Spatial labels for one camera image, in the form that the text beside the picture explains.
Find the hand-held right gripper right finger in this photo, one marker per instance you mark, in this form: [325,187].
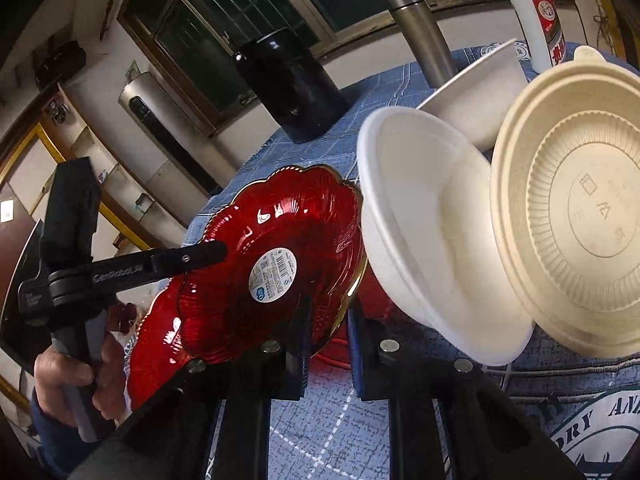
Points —
[358,355]

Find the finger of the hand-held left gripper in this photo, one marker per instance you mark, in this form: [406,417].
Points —
[165,261]

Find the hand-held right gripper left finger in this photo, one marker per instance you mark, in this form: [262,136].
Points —
[304,340]

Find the red scalloped plastic plate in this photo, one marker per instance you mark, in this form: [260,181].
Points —
[235,280]

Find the red glass plate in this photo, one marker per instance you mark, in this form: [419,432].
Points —
[150,355]

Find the white foam bowl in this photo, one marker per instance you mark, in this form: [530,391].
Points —
[425,220]

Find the beige plastic bowl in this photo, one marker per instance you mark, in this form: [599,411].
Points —
[585,210]

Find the person's left forearm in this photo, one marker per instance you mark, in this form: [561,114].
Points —
[55,440]

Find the person's left hand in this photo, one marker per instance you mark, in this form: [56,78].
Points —
[60,367]

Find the blue checked tablecloth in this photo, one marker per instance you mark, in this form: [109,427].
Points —
[325,440]

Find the silver cylindrical appliance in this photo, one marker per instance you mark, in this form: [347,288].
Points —
[160,130]

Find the black bag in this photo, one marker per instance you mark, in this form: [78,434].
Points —
[60,62]

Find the black cylindrical canister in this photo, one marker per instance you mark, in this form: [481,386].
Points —
[290,85]

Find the stainless steel thermos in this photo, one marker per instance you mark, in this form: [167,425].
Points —
[425,35]

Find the white liquor bottle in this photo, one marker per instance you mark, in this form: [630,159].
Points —
[537,25]

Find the window with brown frame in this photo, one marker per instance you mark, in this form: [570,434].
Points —
[240,5]

